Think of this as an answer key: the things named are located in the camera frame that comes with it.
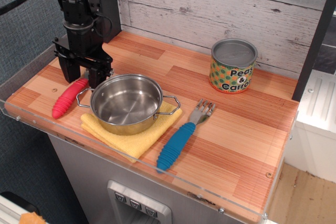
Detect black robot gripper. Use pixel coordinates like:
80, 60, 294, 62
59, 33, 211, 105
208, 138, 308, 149
53, 23, 113, 88

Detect red handled metal spoon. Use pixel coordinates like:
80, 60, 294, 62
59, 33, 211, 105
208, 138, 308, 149
52, 69, 89, 119

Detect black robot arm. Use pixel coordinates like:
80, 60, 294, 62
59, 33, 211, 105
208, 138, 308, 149
53, 0, 112, 88

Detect stainless steel pot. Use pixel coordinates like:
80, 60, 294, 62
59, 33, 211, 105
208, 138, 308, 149
76, 74, 181, 135

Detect clear acrylic table guard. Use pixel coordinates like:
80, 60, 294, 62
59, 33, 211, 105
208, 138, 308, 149
0, 9, 300, 224

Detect yellow folded cloth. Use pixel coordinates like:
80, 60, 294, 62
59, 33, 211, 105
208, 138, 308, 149
80, 109, 182, 163

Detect grey toy fridge cabinet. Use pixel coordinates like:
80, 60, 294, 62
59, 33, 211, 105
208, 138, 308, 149
49, 135, 239, 223

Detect peas and carrots can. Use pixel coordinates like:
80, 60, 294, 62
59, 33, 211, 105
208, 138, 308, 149
209, 39, 258, 94

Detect orange object bottom left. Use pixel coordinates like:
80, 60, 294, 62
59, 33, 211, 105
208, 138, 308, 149
19, 212, 46, 224

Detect white toy sink unit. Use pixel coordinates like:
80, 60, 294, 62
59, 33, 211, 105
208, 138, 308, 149
284, 70, 335, 182

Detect blue handled metal fork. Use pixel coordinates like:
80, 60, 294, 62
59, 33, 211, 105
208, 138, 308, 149
156, 99, 216, 173

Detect dark right support post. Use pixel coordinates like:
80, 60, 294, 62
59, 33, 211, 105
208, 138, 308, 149
292, 0, 335, 102

